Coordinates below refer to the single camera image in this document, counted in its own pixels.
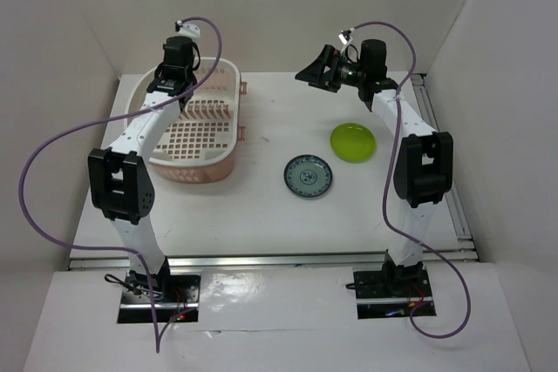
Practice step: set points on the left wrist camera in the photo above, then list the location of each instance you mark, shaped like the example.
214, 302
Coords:
187, 29

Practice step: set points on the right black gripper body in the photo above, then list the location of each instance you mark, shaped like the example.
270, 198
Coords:
350, 74

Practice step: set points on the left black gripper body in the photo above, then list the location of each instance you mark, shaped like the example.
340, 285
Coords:
191, 77

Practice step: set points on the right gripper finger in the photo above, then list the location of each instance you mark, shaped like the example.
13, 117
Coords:
332, 87
320, 71

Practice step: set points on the aluminium rail frame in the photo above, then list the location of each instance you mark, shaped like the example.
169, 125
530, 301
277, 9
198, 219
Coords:
251, 218

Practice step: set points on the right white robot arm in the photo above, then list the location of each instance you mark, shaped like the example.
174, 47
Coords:
423, 164

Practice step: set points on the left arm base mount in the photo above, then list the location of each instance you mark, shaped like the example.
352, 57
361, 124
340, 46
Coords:
180, 300

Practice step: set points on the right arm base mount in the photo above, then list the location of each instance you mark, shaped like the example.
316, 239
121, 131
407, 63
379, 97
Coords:
375, 301

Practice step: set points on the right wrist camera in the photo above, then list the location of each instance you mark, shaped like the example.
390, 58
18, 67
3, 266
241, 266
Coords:
346, 38

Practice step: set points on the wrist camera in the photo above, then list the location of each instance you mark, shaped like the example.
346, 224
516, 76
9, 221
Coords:
187, 29
346, 38

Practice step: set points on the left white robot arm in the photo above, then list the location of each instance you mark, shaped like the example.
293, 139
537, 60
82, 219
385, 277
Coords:
120, 184

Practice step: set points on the blue white patterned plate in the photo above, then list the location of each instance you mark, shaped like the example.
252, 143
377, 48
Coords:
308, 176

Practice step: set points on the white pink dish rack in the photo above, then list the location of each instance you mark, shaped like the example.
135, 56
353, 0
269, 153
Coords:
194, 143

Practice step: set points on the green plate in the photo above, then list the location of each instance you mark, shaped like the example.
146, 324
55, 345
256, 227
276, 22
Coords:
353, 142

